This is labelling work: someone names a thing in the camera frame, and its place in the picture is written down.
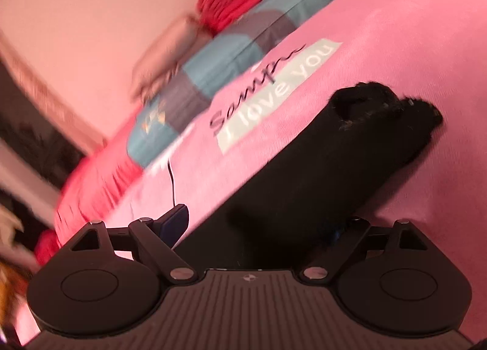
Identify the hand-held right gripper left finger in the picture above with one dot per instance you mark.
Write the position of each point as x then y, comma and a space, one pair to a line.
174, 225

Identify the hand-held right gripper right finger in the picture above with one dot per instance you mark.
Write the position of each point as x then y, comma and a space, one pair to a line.
344, 247

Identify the black pants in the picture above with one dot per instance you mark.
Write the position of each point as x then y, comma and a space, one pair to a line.
304, 167

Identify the coral red blanket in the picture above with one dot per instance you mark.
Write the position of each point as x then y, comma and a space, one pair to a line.
95, 182

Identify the dark furniture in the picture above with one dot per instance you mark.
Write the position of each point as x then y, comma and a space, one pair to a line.
34, 133

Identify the teal grey checked pillow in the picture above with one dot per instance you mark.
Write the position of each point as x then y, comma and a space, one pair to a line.
228, 53

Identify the pink printed bed sheet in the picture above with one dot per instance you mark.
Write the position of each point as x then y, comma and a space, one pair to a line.
380, 23

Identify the red knitted cloth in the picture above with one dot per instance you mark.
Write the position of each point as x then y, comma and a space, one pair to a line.
228, 2

